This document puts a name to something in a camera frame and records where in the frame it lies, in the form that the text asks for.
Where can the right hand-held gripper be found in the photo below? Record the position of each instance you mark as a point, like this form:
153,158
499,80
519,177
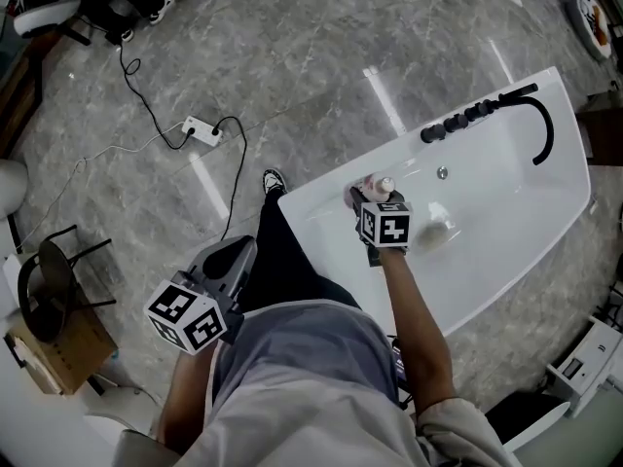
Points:
389,226

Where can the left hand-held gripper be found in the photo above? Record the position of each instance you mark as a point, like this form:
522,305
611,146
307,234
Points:
185,314

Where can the small pink bottle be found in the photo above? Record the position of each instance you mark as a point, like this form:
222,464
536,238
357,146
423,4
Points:
372,188

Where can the white bathtub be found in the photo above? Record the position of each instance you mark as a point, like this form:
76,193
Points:
487,261

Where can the person's left forearm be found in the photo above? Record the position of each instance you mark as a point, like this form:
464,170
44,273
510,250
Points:
185,397

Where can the person's right forearm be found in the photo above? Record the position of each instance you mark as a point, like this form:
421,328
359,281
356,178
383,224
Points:
418,329

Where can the person's black trousers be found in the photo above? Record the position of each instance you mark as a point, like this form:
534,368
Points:
287,265

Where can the black faucet knob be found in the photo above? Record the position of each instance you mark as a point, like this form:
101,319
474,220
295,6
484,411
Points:
455,123
431,134
475,112

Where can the person's black white shoe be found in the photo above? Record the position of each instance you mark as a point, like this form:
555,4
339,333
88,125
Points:
275,180

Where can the white power strip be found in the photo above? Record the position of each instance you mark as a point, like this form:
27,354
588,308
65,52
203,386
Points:
202,131

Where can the person's light grey shirt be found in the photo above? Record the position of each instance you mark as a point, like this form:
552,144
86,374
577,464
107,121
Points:
302,397

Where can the brown cardboard box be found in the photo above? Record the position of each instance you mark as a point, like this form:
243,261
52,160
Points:
73,358

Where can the black waist-worn device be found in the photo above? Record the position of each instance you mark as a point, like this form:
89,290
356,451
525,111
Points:
401,368

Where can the black folding chair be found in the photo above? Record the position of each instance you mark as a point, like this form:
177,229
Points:
48,285

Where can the black hand shower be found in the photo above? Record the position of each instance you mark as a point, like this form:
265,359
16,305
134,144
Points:
521,93

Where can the dark wooden cabinet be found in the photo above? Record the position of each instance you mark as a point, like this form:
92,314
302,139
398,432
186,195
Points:
603,129

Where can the white boxy appliance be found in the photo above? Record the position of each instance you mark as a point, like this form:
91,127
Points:
584,363

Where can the white round pet bed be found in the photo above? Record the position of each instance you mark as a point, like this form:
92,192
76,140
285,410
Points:
591,22

